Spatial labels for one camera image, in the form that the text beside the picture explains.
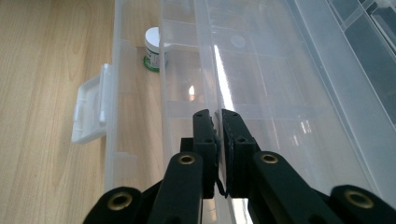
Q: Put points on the white-capped green jar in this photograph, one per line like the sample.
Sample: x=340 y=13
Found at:
x=152 y=46

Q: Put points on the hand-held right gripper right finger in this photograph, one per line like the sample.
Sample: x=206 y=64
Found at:
x=238 y=149

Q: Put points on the dark compartment organizer box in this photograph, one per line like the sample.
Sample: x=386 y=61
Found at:
x=373 y=56

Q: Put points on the clear plastic organizer box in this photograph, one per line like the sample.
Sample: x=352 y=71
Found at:
x=280 y=93

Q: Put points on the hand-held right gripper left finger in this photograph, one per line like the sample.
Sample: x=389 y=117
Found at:
x=204 y=146

